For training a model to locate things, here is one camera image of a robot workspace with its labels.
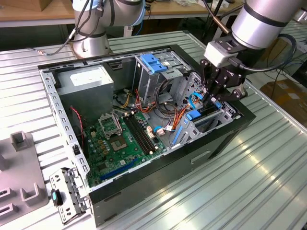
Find yellow power wires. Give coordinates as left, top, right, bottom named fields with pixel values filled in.
left=118, top=92, right=133, bottom=109

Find black cable with metal connector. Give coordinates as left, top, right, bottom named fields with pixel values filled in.
left=30, top=0, right=101, bottom=57

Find perforated metal disk bay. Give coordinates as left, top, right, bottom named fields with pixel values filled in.
left=169, top=71, right=242, bottom=149

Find white board power connector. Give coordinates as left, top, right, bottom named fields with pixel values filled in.
left=145, top=126, right=155, bottom=141

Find plain brown cardboard box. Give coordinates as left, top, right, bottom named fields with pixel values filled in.
left=38, top=0, right=74, bottom=12

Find orange black wire harness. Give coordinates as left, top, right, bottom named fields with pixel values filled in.
left=134, top=89, right=185, bottom=118

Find blue wire with white label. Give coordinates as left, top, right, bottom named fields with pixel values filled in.
left=153, top=125, right=174, bottom=137

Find cardboard box with white label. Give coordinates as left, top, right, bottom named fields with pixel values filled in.
left=260, top=80, right=307, bottom=120

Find black RAM slot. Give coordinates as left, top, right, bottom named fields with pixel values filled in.
left=123, top=114, right=154, bottom=156
left=130, top=111, right=160, bottom=151

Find green motherboard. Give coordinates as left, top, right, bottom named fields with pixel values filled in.
left=83, top=111, right=168, bottom=189

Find black PC case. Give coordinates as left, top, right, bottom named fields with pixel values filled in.
left=37, top=44, right=257, bottom=228

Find metal optical drive cage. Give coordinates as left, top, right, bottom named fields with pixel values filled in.
left=132, top=49, right=192, bottom=107

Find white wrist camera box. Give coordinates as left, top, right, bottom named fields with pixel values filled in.
left=203, top=42, right=238, bottom=68

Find grey parts rack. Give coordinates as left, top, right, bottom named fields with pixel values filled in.
left=0, top=130, right=50, bottom=220

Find blue plastic drive bracket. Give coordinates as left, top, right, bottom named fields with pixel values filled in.
left=140, top=53, right=168, bottom=74

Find grey power supply box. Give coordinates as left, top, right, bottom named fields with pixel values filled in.
left=55, top=66, right=115, bottom=125

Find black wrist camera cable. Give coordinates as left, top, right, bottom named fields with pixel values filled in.
left=229, top=33, right=298, bottom=72

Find small black case clip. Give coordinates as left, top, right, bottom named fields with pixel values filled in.
left=71, top=143, right=82, bottom=157

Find metal socket cover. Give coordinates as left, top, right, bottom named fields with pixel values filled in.
left=97, top=113, right=123, bottom=139

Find red black twisted wire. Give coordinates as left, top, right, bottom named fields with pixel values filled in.
left=69, top=106, right=86, bottom=150

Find blue expansion slot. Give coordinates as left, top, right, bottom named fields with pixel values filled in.
left=99, top=157, right=139, bottom=182

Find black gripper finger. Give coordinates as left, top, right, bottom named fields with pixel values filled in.
left=200, top=59, right=220, bottom=106
left=211, top=87, right=248, bottom=104

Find blue SATA wire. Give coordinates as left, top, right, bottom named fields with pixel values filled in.
left=188, top=92, right=206, bottom=110

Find metal expansion card bracket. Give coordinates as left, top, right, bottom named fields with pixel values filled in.
left=49, top=166, right=91, bottom=225

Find wooden desk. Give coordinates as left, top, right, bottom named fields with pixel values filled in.
left=0, top=0, right=248, bottom=28

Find hard disk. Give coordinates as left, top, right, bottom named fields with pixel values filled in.
left=171, top=102, right=223, bottom=147

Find red orange disk power wire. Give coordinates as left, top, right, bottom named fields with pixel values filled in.
left=172, top=104, right=192, bottom=131

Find blue black bracket latch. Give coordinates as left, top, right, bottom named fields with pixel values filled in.
left=50, top=188, right=64, bottom=207

